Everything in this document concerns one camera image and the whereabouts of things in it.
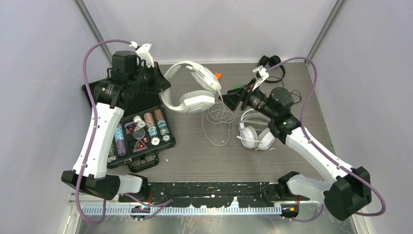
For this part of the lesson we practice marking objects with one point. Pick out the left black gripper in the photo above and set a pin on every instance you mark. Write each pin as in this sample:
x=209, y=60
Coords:
x=158, y=85

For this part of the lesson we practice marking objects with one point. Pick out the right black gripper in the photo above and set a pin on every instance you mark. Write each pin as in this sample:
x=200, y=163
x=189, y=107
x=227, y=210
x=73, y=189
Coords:
x=244, y=94

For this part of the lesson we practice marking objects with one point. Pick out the white round gaming headphones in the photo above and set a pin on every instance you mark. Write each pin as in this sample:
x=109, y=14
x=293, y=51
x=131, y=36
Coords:
x=251, y=137

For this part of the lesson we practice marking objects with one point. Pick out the white grey angular headphones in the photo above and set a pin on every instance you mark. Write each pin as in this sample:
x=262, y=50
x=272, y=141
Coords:
x=194, y=88

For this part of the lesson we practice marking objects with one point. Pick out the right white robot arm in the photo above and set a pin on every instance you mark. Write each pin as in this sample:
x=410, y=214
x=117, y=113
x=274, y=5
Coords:
x=344, y=189

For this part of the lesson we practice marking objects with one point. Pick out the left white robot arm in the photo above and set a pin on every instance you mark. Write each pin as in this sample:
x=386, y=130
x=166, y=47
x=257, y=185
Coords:
x=85, y=178

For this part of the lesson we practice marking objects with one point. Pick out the black small headphones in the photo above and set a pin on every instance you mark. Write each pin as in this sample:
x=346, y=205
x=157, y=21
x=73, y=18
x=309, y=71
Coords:
x=271, y=61

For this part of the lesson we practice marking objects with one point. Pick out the black poker chip case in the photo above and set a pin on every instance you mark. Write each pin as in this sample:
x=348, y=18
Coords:
x=126, y=129

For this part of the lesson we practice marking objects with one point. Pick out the orange curved plastic piece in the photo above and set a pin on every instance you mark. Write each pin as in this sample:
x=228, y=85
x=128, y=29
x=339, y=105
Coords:
x=217, y=75

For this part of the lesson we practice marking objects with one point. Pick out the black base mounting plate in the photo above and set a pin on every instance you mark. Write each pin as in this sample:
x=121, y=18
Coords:
x=212, y=194

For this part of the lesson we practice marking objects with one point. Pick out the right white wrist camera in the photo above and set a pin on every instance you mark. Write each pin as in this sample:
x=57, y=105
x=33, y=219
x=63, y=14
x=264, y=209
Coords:
x=261, y=76

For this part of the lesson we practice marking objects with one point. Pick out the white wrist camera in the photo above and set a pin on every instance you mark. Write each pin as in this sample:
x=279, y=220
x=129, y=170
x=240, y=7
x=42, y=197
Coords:
x=144, y=52
x=261, y=76

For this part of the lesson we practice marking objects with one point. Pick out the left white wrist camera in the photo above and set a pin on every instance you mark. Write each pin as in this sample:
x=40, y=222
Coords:
x=144, y=52

